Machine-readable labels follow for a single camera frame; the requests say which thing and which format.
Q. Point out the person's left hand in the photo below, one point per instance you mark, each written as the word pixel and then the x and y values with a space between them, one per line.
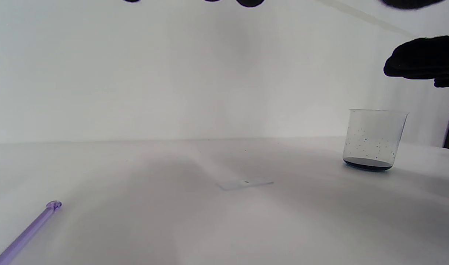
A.
pixel 250 3

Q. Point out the person's right hand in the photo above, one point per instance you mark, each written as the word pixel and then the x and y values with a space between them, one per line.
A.
pixel 423 59

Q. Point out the purple tinted glass rod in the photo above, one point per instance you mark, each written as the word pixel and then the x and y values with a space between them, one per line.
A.
pixel 33 226

